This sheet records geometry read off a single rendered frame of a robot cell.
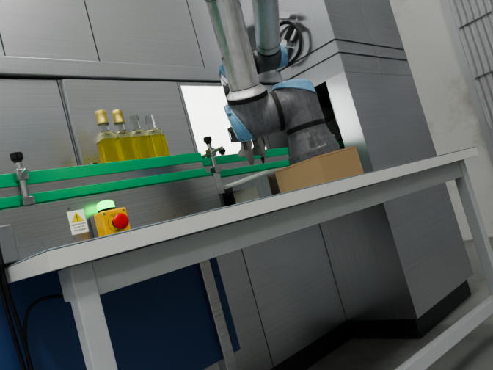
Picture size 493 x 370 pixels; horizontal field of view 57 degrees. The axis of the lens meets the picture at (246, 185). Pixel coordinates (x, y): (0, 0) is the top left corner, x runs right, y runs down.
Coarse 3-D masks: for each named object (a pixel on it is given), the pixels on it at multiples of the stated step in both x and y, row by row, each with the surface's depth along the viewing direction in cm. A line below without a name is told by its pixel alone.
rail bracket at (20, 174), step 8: (16, 152) 107; (16, 160) 107; (16, 168) 107; (24, 168) 108; (16, 176) 107; (24, 176) 107; (24, 184) 107; (24, 192) 107; (24, 200) 106; (32, 200) 107
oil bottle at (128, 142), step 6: (120, 132) 144; (126, 132) 145; (120, 138) 143; (126, 138) 144; (132, 138) 146; (120, 144) 143; (126, 144) 144; (132, 144) 145; (126, 150) 143; (132, 150) 144; (138, 150) 146; (126, 156) 143; (132, 156) 144; (138, 156) 145
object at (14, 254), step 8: (0, 232) 94; (8, 232) 95; (0, 240) 94; (8, 240) 95; (0, 248) 94; (8, 248) 94; (16, 248) 96; (0, 256) 93; (8, 256) 94; (16, 256) 95; (0, 264) 93; (8, 264) 100
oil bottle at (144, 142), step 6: (132, 132) 149; (138, 132) 148; (144, 132) 149; (138, 138) 147; (144, 138) 148; (138, 144) 147; (144, 144) 148; (150, 144) 150; (144, 150) 147; (150, 150) 149; (144, 156) 147; (150, 156) 148
